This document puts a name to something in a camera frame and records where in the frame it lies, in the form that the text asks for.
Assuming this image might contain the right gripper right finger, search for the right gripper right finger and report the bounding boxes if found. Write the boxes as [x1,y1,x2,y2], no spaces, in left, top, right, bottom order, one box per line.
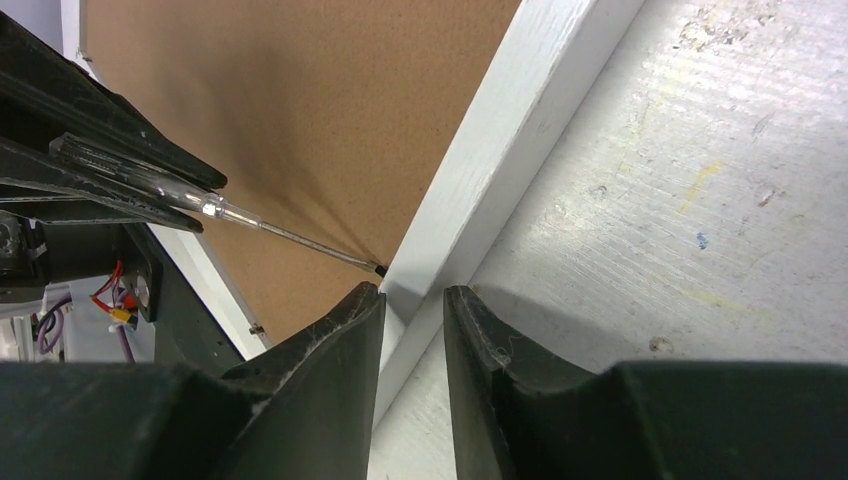
[443,286,847,479]

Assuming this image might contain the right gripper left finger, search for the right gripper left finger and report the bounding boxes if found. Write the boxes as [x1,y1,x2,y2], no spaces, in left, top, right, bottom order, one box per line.
[1,282,386,479]

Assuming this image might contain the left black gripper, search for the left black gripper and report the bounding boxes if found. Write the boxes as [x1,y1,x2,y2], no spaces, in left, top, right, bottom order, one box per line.
[1,13,227,304]

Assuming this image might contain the white picture frame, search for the white picture frame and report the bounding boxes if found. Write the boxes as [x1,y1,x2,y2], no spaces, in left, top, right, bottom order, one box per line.
[62,1,641,417]

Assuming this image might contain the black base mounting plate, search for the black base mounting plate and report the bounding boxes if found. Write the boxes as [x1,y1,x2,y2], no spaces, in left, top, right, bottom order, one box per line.
[119,224,244,377]

